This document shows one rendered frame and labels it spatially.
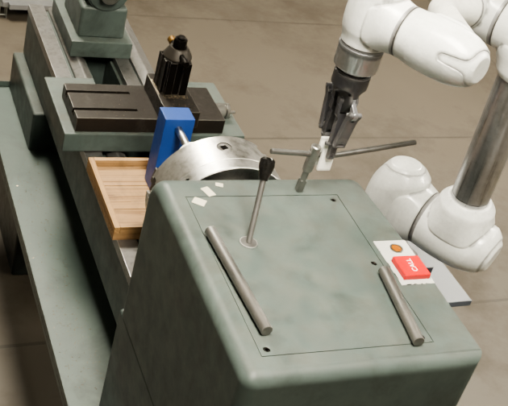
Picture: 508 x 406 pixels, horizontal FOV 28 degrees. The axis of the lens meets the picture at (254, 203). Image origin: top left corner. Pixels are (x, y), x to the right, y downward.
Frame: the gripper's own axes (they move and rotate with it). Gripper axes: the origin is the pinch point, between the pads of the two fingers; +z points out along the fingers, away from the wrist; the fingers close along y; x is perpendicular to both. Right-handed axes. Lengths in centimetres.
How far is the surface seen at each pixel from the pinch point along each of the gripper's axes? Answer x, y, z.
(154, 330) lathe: 34, -12, 36
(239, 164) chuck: 12.3, 12.0, 11.3
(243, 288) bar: 28.0, -31.6, 7.8
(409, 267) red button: -9.6, -27.0, 8.5
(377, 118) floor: -172, 229, 134
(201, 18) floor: -107, 330, 133
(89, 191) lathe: 29, 61, 55
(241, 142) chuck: 8.7, 21.0, 11.6
